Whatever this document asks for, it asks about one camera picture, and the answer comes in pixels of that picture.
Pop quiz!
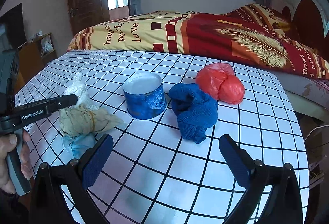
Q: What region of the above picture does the blue knit cloth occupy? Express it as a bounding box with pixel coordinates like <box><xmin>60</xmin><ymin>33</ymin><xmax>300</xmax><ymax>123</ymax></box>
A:
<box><xmin>168</xmin><ymin>83</ymin><xmax>218</xmax><ymax>144</ymax></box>

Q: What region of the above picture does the white black grid tablecloth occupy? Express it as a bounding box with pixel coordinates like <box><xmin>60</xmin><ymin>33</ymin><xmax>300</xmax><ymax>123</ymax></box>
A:
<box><xmin>16</xmin><ymin>51</ymin><xmax>309</xmax><ymax>223</ymax></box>

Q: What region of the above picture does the beige paper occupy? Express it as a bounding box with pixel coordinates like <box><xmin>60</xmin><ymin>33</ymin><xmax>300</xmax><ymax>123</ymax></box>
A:
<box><xmin>59</xmin><ymin>105</ymin><xmax>124</xmax><ymax>137</ymax></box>

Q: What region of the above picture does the white tissue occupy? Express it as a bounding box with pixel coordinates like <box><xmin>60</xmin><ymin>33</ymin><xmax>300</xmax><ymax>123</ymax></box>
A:
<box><xmin>65</xmin><ymin>72</ymin><xmax>99</xmax><ymax>110</ymax></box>

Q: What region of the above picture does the red plastic bag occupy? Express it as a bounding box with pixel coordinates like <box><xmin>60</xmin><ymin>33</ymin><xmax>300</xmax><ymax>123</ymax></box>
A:
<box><xmin>195</xmin><ymin>63</ymin><xmax>245</xmax><ymax>105</ymax></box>

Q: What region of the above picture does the wooden side cabinet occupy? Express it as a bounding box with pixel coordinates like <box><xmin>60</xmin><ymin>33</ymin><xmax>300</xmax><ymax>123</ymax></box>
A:
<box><xmin>15</xmin><ymin>33</ymin><xmax>57</xmax><ymax>92</ymax></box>

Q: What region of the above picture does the light blue face mask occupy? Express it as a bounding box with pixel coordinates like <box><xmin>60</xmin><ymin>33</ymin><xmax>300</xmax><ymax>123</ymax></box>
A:
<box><xmin>62</xmin><ymin>133</ymin><xmax>96</xmax><ymax>159</ymax></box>

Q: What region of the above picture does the person's left hand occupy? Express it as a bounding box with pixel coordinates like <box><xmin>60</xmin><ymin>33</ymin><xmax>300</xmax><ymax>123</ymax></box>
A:
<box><xmin>1</xmin><ymin>128</ymin><xmax>32</xmax><ymax>196</ymax></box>

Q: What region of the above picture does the bed with red headboard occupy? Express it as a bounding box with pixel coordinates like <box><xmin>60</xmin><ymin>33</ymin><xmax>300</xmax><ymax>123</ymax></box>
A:
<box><xmin>277</xmin><ymin>0</ymin><xmax>328</xmax><ymax>118</ymax></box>

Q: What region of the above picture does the blue short paper cup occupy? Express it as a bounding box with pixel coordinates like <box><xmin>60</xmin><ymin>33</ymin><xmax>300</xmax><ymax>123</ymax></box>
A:
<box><xmin>123</xmin><ymin>72</ymin><xmax>167</xmax><ymax>121</ymax></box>

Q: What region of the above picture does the red yellow feather blanket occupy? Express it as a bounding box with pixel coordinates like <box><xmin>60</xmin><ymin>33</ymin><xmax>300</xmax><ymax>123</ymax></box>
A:
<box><xmin>66</xmin><ymin>3</ymin><xmax>329</xmax><ymax>81</ymax></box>

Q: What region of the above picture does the black television screen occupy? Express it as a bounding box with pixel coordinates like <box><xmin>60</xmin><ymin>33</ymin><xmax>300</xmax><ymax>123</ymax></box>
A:
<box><xmin>0</xmin><ymin>3</ymin><xmax>27</xmax><ymax>52</ymax></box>

